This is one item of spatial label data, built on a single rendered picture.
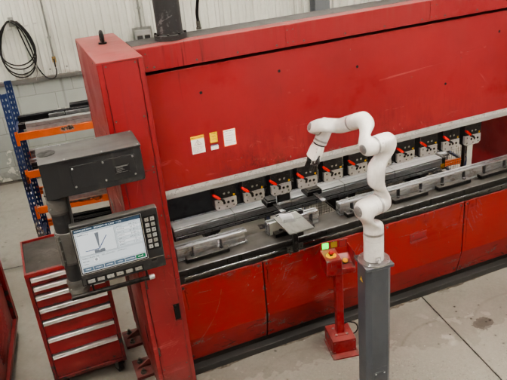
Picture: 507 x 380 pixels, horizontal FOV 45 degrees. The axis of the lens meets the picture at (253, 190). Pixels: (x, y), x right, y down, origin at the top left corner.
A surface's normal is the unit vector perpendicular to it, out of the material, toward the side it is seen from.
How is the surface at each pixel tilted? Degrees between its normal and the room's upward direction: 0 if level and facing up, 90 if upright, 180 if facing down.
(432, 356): 0
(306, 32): 90
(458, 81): 90
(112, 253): 90
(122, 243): 90
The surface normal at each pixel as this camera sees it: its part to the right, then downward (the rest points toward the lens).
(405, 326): -0.09, -0.90
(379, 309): 0.28, 0.39
